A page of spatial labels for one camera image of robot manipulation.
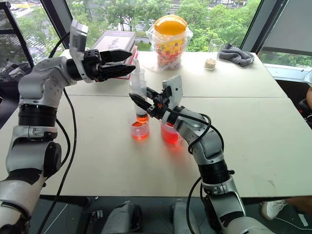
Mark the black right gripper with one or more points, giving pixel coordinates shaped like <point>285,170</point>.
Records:
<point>158,107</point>

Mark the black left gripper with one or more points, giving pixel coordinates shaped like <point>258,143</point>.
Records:
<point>92,64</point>

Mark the glass cylinder with red liquid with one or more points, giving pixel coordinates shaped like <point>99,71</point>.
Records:
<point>139,87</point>

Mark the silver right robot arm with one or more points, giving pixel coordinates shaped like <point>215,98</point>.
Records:
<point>209,146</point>

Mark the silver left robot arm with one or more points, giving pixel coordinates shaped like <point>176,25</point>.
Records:
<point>36,85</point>

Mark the clear cup with red liquid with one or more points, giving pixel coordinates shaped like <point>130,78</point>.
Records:
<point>170,134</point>
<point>140,128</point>

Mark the candy jar with orange lid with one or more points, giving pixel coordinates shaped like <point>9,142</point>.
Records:
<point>170,41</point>

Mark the small dish with white bits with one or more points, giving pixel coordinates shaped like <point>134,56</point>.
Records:
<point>210,64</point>

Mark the clear plastic bag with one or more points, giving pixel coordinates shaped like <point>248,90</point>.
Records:
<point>190,36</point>

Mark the empty clear drinking glass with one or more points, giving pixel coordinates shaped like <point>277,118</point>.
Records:
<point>215,46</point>

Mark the grey cloth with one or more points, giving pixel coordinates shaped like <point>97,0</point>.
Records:
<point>235,55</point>

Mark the grey rounded robot leg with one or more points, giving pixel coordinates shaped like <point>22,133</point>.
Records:
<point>122,218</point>
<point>182,218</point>

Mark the white sneaker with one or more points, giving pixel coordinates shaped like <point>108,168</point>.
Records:
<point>273,208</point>

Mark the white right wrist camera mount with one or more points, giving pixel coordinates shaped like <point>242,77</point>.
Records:
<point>174,91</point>

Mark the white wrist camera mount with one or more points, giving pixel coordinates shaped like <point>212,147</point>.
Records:
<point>78,48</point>
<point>174,91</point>

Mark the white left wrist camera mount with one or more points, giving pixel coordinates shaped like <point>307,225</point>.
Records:
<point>78,48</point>

